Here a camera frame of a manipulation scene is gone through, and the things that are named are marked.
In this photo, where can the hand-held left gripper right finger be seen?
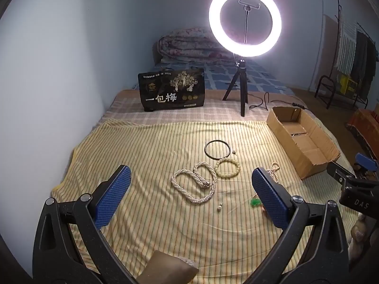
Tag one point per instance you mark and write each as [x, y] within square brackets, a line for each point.
[271, 198]

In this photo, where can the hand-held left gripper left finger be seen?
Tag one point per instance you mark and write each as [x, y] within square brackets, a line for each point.
[114, 195]

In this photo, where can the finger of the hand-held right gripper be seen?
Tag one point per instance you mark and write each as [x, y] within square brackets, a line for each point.
[339, 171]
[366, 160]

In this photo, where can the cardboard box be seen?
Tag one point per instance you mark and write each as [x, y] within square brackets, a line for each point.
[311, 153]

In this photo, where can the person's right hand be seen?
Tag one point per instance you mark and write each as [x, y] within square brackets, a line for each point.
[358, 230]

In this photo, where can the green pendant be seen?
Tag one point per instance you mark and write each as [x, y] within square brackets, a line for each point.
[255, 203]

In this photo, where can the reddish brown furniture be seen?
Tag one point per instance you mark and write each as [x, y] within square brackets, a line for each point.
[364, 124]

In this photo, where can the small pearl pendant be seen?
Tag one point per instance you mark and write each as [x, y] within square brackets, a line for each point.
[219, 207]

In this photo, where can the yellow striped cloth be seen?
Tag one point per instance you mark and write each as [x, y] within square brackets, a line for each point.
[133, 142]

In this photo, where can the yellow box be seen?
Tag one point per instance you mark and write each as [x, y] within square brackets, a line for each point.
[348, 84]

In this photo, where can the black metal rack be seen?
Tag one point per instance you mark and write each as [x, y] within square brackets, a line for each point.
[321, 80]

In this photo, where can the plaid bed cloth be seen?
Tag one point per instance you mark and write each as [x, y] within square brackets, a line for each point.
[177, 115]

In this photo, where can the dark hanging garment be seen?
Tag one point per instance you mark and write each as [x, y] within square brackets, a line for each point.
[365, 56]

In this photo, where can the black tripod stand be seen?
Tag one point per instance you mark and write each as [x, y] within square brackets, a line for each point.
[243, 94]

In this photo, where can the black snack bag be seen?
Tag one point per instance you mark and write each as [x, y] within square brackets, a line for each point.
[165, 97]

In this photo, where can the white striped towel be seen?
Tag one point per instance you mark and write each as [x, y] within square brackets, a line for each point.
[348, 41]

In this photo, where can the blue checked bedsheet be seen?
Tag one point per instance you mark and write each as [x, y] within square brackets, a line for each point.
[219, 74]

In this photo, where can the clothes drying rack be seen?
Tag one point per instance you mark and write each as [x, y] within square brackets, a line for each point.
[337, 11]

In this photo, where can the folded floral quilt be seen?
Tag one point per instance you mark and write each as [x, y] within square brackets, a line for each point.
[183, 44]

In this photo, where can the phone clamp holder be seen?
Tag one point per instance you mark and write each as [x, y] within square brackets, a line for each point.
[248, 4]

